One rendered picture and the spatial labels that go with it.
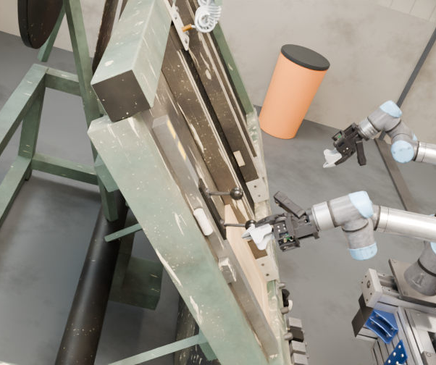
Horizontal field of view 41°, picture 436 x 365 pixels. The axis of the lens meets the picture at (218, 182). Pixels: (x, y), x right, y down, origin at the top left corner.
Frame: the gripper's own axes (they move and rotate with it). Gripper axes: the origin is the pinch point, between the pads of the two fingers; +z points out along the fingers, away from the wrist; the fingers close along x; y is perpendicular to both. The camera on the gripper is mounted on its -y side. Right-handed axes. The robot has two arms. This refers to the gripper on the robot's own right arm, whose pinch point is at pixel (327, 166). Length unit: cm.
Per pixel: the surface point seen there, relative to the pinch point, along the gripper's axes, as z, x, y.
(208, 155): 18, 29, 48
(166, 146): 8, 65, 72
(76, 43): 34, -7, 102
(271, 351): 42, 65, -7
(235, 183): 19.3, 28.7, 33.7
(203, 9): -15, 22, 83
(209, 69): 12, -26, 55
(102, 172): 15, 84, 84
